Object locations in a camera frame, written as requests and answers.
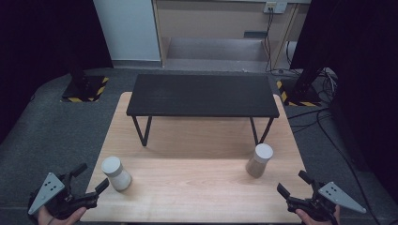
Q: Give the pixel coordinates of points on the wooden desk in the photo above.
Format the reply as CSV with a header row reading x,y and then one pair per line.
x,y
212,22

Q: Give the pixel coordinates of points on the white wall socket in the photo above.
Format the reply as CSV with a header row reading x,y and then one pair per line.
x,y
274,7

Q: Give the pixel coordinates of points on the dark grey bracket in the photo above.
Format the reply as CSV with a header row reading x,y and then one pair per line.
x,y
255,34

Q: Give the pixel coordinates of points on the black shelf rack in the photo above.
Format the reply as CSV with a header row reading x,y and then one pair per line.
x,y
203,95

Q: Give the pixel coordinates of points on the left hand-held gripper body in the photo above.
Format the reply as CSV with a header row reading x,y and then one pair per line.
x,y
47,192

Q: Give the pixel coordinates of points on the jar of white powder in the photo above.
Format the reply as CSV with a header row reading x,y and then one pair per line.
x,y
115,173

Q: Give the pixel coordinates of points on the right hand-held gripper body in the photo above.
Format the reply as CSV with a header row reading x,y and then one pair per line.
x,y
338,197

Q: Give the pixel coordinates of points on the person's right hand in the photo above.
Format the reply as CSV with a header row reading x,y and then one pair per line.
x,y
308,220

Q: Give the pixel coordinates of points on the dark curtain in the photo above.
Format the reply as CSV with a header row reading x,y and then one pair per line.
x,y
37,47
359,62

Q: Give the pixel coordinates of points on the white cabinet panel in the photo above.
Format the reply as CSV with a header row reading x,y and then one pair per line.
x,y
128,29

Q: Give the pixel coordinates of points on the jar of brown powder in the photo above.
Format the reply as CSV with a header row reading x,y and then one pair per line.
x,y
259,161

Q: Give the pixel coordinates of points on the person's left hand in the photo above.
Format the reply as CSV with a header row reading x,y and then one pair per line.
x,y
67,220

